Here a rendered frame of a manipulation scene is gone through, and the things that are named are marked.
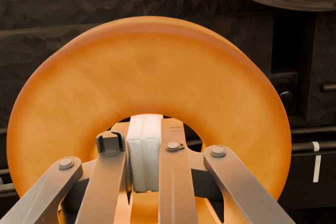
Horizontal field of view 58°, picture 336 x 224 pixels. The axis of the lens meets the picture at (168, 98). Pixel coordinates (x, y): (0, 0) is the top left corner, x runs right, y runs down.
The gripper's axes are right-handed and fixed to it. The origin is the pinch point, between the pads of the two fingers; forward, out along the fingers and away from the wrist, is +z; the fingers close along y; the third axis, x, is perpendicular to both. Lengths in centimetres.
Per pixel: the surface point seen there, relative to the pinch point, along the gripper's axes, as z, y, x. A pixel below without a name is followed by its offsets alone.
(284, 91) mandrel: 29.2, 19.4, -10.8
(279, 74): 31.4, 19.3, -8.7
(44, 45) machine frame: 28.6, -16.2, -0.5
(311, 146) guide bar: 18.1, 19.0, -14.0
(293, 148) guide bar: 18.1, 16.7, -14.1
